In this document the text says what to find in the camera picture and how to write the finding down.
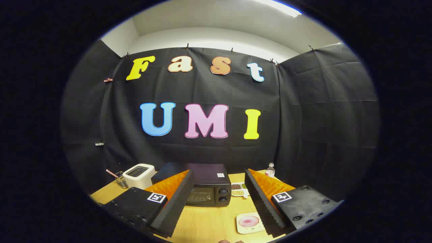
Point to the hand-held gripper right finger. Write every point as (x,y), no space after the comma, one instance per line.
(263,206)

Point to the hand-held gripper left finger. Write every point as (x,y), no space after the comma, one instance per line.
(175,209)

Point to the pink ham slice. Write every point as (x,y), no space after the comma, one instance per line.
(248,221)

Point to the cream square plate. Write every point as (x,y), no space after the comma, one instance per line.
(248,230)

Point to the black toaster oven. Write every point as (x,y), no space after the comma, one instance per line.
(206,173)

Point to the white slot toaster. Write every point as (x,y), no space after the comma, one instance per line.
(138,177)

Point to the white divided dish of beans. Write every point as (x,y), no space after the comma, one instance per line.
(238,189)

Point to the clear plastic bottle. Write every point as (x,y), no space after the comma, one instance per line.
(270,172)

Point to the pink striped straw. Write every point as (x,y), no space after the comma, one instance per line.
(111,173)

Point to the black backdrop cloth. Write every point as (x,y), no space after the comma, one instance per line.
(303,118)

